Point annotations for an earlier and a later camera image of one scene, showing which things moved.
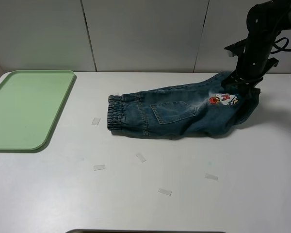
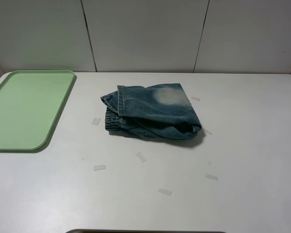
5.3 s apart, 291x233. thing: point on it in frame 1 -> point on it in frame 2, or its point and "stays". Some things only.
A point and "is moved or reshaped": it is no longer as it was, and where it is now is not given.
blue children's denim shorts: x=205 y=109 is moved or reshaped
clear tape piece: x=96 y=121 stays
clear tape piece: x=165 y=191 stays
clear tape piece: x=99 y=167 stays
